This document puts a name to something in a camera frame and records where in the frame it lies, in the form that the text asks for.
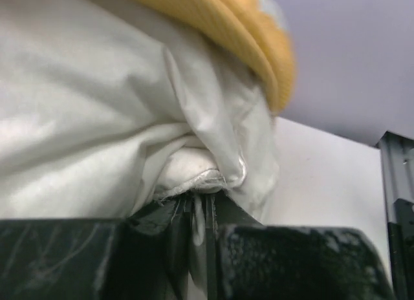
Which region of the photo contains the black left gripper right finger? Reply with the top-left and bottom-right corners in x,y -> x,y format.
203,192 -> 395,299

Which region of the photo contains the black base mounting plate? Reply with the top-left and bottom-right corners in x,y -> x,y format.
387,198 -> 413,299

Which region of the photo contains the blue yellow Mickey pillowcase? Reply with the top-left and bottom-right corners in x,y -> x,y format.
134,0 -> 295,114

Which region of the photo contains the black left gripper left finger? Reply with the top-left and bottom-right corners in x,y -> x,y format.
0,193 -> 195,300

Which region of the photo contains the aluminium frame rail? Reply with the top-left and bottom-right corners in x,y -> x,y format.
378,131 -> 413,223

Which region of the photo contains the white pillow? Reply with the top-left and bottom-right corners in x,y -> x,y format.
0,0 -> 282,300

